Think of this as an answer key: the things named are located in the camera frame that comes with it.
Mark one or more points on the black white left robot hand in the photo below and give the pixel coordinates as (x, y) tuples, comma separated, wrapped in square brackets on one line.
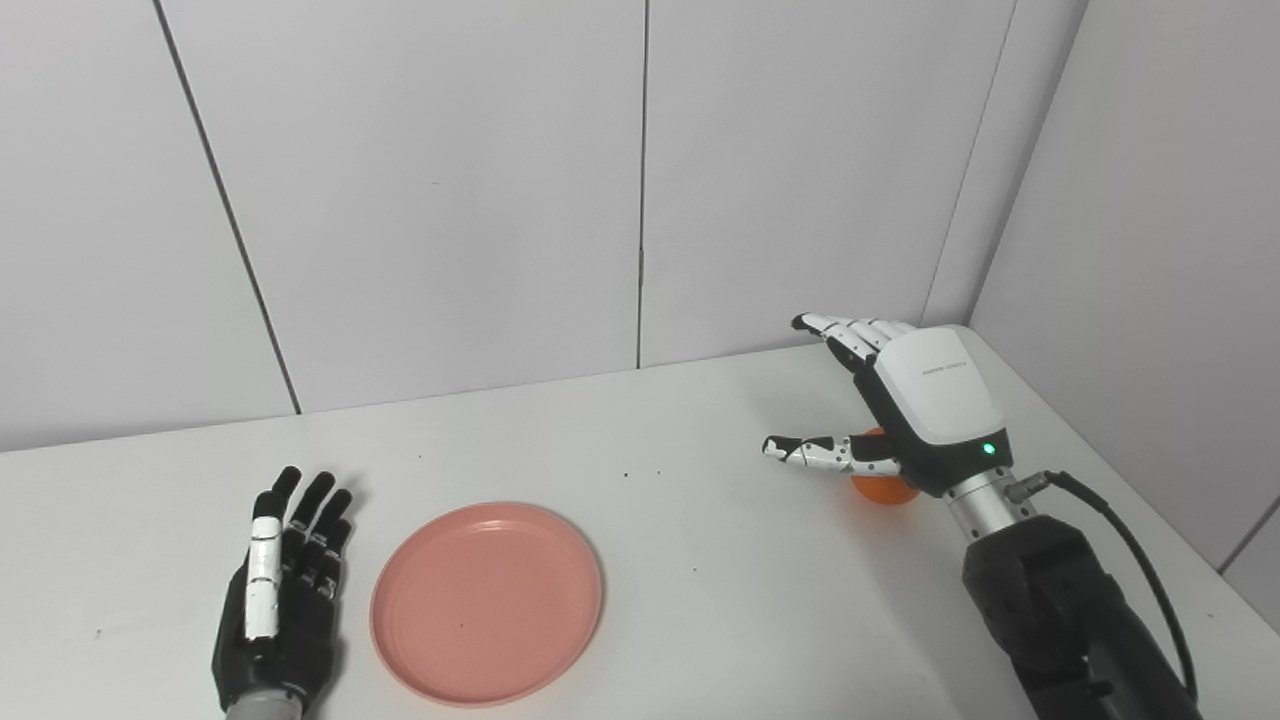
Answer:
[(280, 620)]

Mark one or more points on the orange fruit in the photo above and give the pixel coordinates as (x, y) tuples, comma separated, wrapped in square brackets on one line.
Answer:
[(880, 490)]

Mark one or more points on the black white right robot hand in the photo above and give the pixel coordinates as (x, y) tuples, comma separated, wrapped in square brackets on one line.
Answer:
[(935, 410)]

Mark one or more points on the pink round plate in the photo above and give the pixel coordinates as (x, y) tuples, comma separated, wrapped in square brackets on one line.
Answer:
[(487, 605)]

